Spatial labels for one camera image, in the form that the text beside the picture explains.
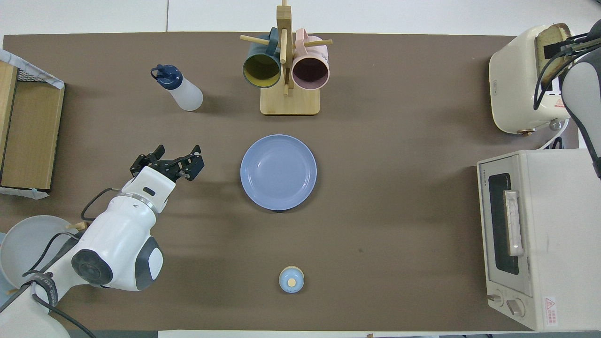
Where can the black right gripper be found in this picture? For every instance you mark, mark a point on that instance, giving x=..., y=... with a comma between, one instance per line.
x=587, y=44

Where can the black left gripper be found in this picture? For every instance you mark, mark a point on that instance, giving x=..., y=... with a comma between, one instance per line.
x=169, y=168

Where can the clear bottle with navy cap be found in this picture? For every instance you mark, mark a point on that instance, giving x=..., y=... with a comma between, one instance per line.
x=185, y=94

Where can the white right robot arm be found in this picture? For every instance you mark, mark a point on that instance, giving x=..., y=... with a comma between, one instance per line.
x=584, y=94

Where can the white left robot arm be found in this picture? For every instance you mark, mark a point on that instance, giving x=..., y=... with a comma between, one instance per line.
x=117, y=234

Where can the blue round plate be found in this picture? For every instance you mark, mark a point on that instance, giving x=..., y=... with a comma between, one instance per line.
x=278, y=172

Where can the wooden plate rack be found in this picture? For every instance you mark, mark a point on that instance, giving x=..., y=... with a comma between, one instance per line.
x=77, y=226

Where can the grey plate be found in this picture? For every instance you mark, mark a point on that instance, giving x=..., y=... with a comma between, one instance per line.
x=28, y=244

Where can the cream two-slot toaster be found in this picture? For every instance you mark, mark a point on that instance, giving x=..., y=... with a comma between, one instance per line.
x=514, y=84

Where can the dark teal mug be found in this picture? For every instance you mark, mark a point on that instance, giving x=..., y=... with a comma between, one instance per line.
x=261, y=70

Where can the wooden mug tree stand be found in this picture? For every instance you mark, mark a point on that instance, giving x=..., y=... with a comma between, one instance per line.
x=290, y=103

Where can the wooden shelf box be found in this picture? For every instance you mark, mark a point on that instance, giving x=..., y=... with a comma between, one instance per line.
x=33, y=136

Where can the white checked cloth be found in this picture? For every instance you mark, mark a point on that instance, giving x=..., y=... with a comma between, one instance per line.
x=47, y=77

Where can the pink mug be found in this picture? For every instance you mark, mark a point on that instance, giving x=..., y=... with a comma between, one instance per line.
x=310, y=72

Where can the small blue bell wooden knob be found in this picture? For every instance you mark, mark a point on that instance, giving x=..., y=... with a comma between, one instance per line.
x=291, y=280

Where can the white toaster oven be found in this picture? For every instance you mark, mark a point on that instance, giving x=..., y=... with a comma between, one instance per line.
x=563, y=234

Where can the brown table mat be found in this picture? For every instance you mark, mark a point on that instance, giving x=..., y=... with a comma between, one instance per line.
x=399, y=211

